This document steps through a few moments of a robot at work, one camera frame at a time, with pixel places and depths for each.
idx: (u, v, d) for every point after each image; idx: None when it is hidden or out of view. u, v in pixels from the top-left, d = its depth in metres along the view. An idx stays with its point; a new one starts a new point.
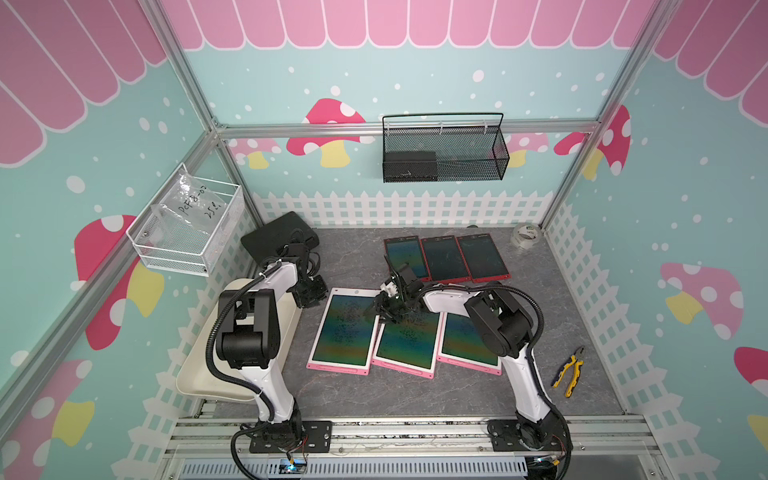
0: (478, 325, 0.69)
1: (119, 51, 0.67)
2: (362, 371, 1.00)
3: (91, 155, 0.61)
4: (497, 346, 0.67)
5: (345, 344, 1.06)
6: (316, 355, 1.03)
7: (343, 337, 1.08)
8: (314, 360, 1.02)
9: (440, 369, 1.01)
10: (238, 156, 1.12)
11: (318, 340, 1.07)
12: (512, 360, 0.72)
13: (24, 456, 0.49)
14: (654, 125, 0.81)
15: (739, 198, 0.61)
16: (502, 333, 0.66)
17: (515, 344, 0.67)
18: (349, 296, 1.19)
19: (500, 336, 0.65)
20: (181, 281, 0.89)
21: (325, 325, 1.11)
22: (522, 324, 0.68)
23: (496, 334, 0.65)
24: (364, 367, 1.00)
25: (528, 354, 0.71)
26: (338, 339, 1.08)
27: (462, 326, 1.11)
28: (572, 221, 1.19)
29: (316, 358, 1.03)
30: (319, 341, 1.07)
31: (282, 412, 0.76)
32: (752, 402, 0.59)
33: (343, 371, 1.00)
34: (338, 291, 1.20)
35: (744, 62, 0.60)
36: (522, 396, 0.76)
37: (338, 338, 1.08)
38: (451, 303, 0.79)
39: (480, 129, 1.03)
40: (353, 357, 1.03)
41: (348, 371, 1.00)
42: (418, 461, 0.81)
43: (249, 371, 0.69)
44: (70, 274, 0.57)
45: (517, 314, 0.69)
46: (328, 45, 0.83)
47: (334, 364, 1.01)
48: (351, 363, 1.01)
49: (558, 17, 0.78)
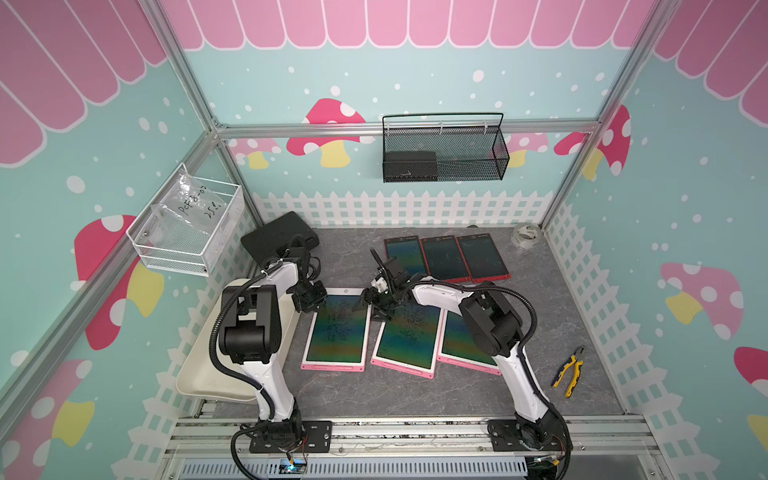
0: (471, 325, 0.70)
1: (119, 51, 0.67)
2: (358, 368, 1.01)
3: (91, 155, 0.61)
4: (488, 346, 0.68)
5: (339, 343, 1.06)
6: (310, 355, 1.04)
7: (337, 336, 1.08)
8: (308, 361, 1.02)
9: (440, 369, 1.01)
10: (238, 156, 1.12)
11: (311, 336, 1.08)
12: (503, 361, 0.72)
13: (24, 456, 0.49)
14: (654, 125, 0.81)
15: (739, 199, 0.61)
16: (494, 335, 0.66)
17: (506, 345, 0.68)
18: (338, 295, 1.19)
19: (492, 338, 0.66)
20: (181, 281, 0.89)
21: (316, 324, 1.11)
22: (513, 324, 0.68)
23: (488, 335, 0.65)
24: (360, 364, 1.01)
25: (519, 352, 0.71)
26: (330, 338, 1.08)
27: (463, 326, 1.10)
28: (572, 221, 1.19)
29: (311, 357, 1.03)
30: (312, 340, 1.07)
31: (282, 410, 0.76)
32: (752, 402, 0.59)
33: (339, 370, 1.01)
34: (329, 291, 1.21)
35: (744, 62, 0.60)
36: (518, 396, 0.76)
37: (332, 337, 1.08)
38: (440, 299, 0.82)
39: (480, 129, 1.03)
40: (348, 354, 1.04)
41: (346, 369, 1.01)
42: (418, 461, 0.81)
43: (249, 364, 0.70)
44: (70, 275, 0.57)
45: (510, 316, 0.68)
46: (328, 45, 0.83)
47: (328, 363, 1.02)
48: (346, 360, 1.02)
49: (558, 17, 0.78)
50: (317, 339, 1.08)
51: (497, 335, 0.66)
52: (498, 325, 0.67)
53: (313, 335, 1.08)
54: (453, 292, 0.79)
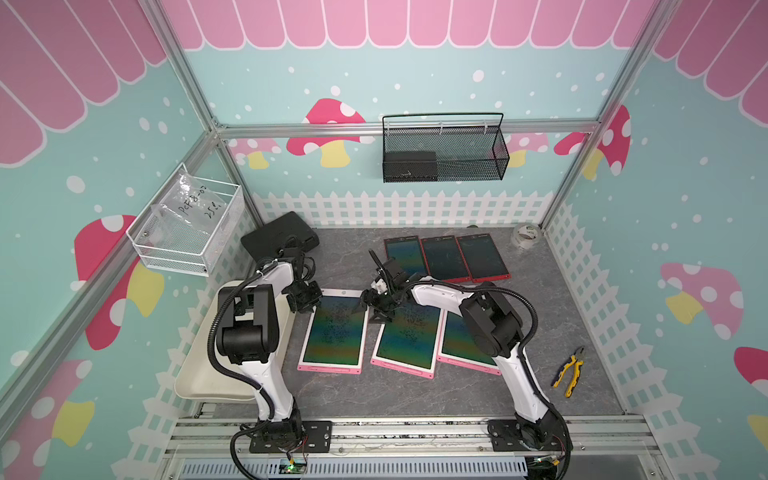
0: (471, 326, 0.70)
1: (119, 51, 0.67)
2: (354, 371, 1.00)
3: (91, 156, 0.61)
4: (488, 346, 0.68)
5: (334, 345, 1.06)
6: (307, 357, 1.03)
7: (334, 337, 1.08)
8: (305, 362, 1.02)
9: (440, 369, 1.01)
10: (238, 156, 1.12)
11: (308, 336, 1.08)
12: (503, 361, 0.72)
13: (25, 456, 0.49)
14: (654, 125, 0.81)
15: (739, 199, 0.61)
16: (494, 335, 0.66)
17: (506, 346, 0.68)
18: (336, 296, 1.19)
19: (492, 338, 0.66)
20: (181, 281, 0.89)
21: (312, 325, 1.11)
22: (513, 325, 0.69)
23: (488, 336, 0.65)
24: (357, 366, 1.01)
25: (520, 353, 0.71)
26: (326, 339, 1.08)
27: (463, 326, 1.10)
28: (572, 222, 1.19)
29: (308, 358, 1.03)
30: (308, 341, 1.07)
31: (282, 410, 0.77)
32: (752, 402, 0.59)
33: (335, 371, 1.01)
34: (328, 291, 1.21)
35: (744, 62, 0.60)
36: (519, 397, 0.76)
37: (329, 339, 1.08)
38: (440, 299, 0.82)
39: (480, 129, 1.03)
40: (344, 357, 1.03)
41: (342, 371, 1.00)
42: (418, 462, 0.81)
43: (249, 365, 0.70)
44: (70, 275, 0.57)
45: (511, 316, 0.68)
46: (328, 45, 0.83)
47: (325, 364, 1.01)
48: (342, 363, 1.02)
49: (558, 17, 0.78)
50: (313, 340, 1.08)
51: (497, 336, 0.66)
52: (498, 325, 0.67)
53: (310, 335, 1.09)
54: (452, 292, 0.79)
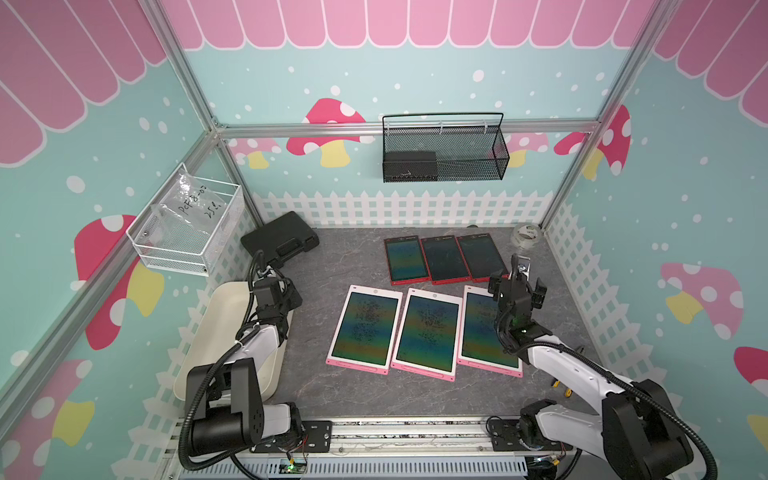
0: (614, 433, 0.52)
1: (118, 50, 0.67)
2: (383, 371, 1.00)
3: (91, 155, 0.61)
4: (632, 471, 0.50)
5: (362, 343, 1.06)
6: (335, 351, 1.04)
7: (363, 335, 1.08)
8: (333, 356, 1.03)
9: (460, 372, 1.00)
10: (238, 157, 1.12)
11: (338, 329, 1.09)
12: (590, 428, 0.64)
13: (24, 457, 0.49)
14: (654, 125, 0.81)
15: (739, 199, 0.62)
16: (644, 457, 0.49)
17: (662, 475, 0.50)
18: (367, 295, 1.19)
19: (641, 460, 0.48)
20: (181, 281, 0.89)
21: (342, 323, 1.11)
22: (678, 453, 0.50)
23: (640, 460, 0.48)
24: (384, 367, 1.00)
25: None
26: (356, 336, 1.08)
27: (480, 328, 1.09)
28: (572, 221, 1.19)
29: (336, 353, 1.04)
30: (336, 339, 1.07)
31: (282, 425, 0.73)
32: (753, 402, 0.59)
33: (363, 371, 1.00)
34: (357, 288, 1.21)
35: (745, 60, 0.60)
36: (565, 432, 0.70)
37: (358, 336, 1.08)
38: (571, 378, 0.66)
39: (480, 129, 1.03)
40: (373, 356, 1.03)
41: (371, 371, 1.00)
42: (418, 462, 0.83)
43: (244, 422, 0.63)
44: (70, 274, 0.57)
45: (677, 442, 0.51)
46: (328, 45, 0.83)
47: (352, 361, 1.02)
48: (371, 363, 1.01)
49: (558, 17, 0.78)
50: (343, 335, 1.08)
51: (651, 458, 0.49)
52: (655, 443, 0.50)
53: (340, 329, 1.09)
54: (594, 375, 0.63)
